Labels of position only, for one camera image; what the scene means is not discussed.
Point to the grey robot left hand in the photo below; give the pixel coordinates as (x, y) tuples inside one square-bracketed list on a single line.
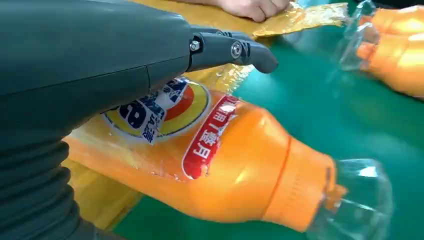
[(82, 56)]

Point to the person's hand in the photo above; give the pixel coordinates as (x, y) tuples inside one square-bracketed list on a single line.
[(255, 8)]

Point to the green table mat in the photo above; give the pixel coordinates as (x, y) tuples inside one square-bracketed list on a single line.
[(331, 116)]

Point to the orange drink bottle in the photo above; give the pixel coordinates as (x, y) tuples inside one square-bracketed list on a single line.
[(397, 66), (404, 20), (251, 172)]

